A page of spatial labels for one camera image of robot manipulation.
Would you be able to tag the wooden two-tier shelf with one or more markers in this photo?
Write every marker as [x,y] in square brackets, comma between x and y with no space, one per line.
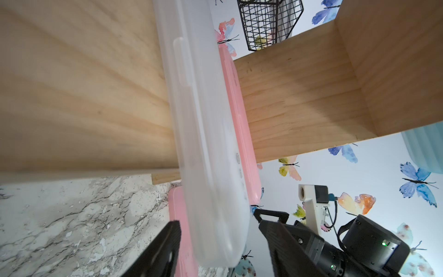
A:
[83,90]

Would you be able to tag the pink case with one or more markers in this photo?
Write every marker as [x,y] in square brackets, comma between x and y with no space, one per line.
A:
[186,263]
[242,131]

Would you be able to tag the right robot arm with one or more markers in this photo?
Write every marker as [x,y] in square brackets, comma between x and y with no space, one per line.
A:
[367,250]

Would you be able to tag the clear case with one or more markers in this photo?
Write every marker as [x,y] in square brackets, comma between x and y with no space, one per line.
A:
[208,155]

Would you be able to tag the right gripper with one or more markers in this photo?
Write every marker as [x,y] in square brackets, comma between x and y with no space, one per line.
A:
[330,261]

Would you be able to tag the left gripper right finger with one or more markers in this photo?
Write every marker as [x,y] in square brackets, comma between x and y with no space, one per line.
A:
[287,256]

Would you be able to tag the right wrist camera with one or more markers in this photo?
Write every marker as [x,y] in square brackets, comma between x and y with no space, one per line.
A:
[316,199]

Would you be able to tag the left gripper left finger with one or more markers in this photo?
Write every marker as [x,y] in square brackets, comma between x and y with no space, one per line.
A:
[160,257]

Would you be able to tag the black wire basket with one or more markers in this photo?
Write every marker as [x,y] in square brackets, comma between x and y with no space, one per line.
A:
[266,23]

